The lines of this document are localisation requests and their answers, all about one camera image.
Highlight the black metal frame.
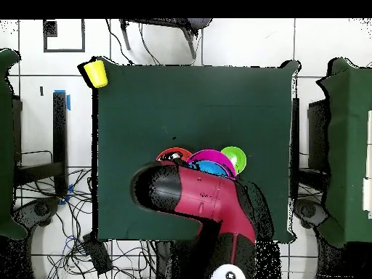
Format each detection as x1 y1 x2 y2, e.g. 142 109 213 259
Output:
12 91 69 195

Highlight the green cloth side table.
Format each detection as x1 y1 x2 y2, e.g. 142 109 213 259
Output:
0 48 28 240
316 57 372 248

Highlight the black power strip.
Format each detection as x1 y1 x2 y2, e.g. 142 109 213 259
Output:
82 232 113 275

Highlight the large pink bowl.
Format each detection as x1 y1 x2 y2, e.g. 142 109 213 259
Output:
186 149 238 181

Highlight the small green bowl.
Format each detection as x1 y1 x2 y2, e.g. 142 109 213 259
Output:
220 145 248 175

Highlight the black chair base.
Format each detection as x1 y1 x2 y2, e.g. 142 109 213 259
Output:
12 197 62 233

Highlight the orange bowl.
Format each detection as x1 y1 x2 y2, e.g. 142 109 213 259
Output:
155 147 193 163

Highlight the dark green table cloth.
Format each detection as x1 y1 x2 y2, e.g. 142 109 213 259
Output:
92 56 300 242

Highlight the black mesh chair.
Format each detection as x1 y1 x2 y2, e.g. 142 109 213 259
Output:
119 17 213 60

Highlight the yellow cup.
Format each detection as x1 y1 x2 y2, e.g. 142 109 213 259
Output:
83 60 109 89

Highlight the bundle of floor cables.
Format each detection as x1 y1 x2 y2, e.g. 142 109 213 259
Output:
14 166 158 279

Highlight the large light blue bowl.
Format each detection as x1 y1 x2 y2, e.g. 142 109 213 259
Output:
187 160 230 178

